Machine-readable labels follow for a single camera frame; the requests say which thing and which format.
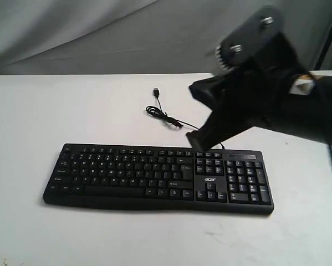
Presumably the black usb cable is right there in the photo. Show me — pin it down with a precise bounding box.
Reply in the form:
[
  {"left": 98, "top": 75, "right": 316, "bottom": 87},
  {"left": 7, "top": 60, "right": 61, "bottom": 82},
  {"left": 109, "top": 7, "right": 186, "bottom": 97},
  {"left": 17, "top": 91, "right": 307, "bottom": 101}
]
[{"left": 145, "top": 86, "right": 226, "bottom": 151}]

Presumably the grey backdrop cloth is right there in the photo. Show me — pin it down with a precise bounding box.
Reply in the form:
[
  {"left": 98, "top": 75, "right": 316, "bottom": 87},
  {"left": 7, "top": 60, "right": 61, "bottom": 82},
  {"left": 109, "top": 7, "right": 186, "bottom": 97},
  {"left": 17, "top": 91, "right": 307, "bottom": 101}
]
[{"left": 0, "top": 1, "right": 332, "bottom": 75}]

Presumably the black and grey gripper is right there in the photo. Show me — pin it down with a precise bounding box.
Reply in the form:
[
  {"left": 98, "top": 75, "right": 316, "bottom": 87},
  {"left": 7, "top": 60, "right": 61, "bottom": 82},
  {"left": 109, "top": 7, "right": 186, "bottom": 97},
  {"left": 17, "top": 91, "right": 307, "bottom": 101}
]
[{"left": 188, "top": 6, "right": 318, "bottom": 130}]

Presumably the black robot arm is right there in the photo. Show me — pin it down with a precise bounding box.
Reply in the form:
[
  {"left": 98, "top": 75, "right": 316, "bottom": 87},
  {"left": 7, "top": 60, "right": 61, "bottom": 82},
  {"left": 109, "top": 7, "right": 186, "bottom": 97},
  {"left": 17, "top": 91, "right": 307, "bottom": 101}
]
[{"left": 186, "top": 6, "right": 332, "bottom": 151}]

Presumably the black acer keyboard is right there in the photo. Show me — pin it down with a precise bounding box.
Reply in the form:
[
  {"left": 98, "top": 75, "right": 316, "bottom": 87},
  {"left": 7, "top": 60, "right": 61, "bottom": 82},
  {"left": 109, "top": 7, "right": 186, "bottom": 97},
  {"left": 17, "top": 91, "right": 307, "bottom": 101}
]
[{"left": 43, "top": 144, "right": 274, "bottom": 214}]

